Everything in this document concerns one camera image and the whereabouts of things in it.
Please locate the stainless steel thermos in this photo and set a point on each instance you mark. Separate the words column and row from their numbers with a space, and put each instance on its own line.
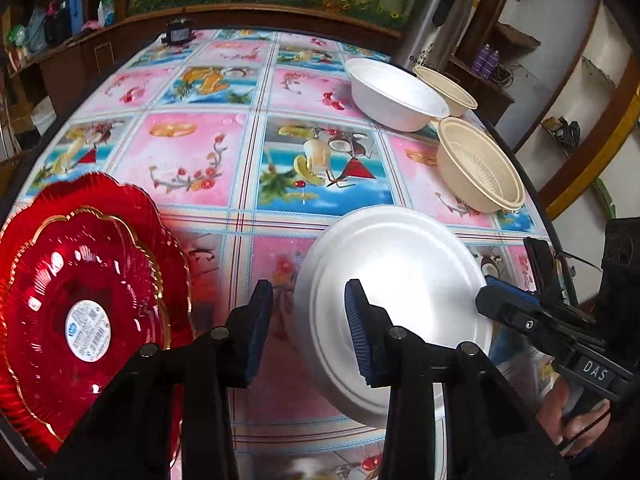
column 435, row 20

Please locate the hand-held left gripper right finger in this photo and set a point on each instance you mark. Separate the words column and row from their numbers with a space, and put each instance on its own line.
column 357, row 332

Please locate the blue bottle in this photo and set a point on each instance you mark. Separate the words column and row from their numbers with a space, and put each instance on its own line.
column 76, row 5

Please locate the green and white bottle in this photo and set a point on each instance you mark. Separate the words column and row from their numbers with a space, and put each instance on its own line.
column 106, row 7

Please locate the purple spray bottle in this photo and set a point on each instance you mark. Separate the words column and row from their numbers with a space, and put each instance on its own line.
column 481, row 60
column 493, row 63

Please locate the small red glass plate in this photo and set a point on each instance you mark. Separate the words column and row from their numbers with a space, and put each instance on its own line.
column 75, row 280

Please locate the white corner shelf unit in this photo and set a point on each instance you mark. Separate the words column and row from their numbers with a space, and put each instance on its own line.
column 575, row 75

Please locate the person's right hand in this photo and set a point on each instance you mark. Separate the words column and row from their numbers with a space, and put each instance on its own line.
column 555, row 415

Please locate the printed fruit tablecloth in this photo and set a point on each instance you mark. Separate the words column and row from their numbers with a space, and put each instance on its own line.
column 200, row 150

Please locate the white bucket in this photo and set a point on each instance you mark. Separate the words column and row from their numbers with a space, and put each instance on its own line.
column 44, row 115

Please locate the white foam bowl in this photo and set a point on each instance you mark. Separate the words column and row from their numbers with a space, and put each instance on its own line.
column 395, row 92
column 405, row 265

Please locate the large red glass plate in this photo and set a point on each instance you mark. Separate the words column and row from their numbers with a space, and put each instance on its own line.
column 150, row 220

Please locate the black power adapter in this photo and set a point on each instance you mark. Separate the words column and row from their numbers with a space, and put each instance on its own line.
column 178, row 32

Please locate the dark shoes on shelf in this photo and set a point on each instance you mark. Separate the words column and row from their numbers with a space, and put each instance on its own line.
column 562, row 132

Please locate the green plant ornament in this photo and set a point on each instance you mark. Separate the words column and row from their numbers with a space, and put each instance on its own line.
column 605, row 197

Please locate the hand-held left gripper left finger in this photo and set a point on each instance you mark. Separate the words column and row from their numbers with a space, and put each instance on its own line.
column 260, row 332

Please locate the large ribbed beige bowl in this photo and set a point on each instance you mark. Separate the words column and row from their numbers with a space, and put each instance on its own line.
column 480, row 165

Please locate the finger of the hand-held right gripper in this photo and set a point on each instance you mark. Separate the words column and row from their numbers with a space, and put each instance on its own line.
column 544, row 270
column 515, row 305

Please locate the small beige bowl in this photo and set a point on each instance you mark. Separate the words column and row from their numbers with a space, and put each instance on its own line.
column 450, row 90

